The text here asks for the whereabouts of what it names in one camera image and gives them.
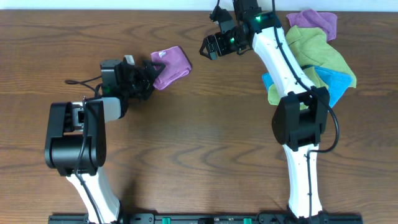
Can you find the large green cloth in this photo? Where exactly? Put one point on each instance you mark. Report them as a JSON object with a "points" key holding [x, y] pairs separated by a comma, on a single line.
{"points": [[309, 47]]}

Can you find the blue cloth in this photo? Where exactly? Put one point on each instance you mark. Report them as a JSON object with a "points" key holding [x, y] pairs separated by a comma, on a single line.
{"points": [[338, 82]]}

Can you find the purple microfiber cloth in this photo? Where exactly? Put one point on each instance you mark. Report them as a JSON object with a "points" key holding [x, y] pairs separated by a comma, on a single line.
{"points": [[176, 66]]}

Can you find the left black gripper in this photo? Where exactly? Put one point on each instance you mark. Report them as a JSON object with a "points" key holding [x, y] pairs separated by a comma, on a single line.
{"points": [[147, 83]]}

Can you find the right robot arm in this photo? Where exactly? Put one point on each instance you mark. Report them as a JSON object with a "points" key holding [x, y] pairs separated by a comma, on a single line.
{"points": [[300, 116]]}

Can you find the purple cloth at back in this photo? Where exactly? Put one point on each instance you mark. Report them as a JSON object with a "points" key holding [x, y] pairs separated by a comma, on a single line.
{"points": [[326, 21]]}

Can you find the small green cloth with label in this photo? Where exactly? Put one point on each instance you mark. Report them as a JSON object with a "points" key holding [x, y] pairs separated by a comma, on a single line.
{"points": [[273, 96]]}

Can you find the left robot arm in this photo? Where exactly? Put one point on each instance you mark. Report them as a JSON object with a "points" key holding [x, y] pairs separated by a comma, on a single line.
{"points": [[75, 142]]}

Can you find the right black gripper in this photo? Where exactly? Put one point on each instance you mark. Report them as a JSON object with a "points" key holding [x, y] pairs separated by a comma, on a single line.
{"points": [[222, 49]]}

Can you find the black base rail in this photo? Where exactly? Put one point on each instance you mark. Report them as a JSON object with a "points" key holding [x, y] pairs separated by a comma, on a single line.
{"points": [[261, 218]]}

